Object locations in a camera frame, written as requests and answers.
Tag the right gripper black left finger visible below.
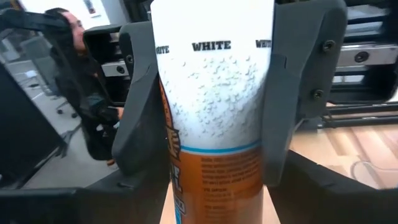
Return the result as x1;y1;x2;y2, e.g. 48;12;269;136
74;160;171;224

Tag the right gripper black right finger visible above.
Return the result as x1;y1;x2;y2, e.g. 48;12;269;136
269;151;398;224

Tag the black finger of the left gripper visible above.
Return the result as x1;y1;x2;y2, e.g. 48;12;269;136
111;21;171;177
262;0;348;187

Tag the orange white sealant tube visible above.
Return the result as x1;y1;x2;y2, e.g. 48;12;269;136
150;0;276;224

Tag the grey office chair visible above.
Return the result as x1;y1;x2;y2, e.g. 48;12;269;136
18;34;79;119

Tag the person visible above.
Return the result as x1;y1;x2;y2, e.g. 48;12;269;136
43;7;125;166

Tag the black desk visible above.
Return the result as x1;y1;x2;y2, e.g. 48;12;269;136
0;62;65;189

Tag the black aluminium table frame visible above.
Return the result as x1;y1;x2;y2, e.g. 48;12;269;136
322;102;398;129

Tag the wall poster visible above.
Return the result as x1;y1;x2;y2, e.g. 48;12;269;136
83;0;102;18

